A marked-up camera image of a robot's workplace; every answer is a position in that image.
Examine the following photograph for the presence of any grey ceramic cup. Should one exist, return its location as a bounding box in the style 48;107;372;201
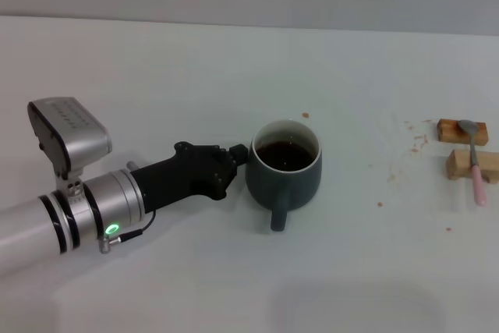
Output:
244;118;324;232

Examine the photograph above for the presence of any stained rectangular wooden block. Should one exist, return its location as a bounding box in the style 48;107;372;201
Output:
436;118;489;147

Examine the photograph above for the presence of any pink handled metal spoon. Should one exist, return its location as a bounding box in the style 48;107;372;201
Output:
456;119;488;207

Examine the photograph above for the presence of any light notched wooden block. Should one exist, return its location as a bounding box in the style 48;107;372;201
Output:
446;148;499;185

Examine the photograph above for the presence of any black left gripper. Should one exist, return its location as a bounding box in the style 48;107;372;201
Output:
130;140;248;215

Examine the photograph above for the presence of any dark coffee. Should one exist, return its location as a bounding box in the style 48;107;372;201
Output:
255;140;317;173

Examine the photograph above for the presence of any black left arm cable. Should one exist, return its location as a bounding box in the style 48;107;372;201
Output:
99;207;157;254

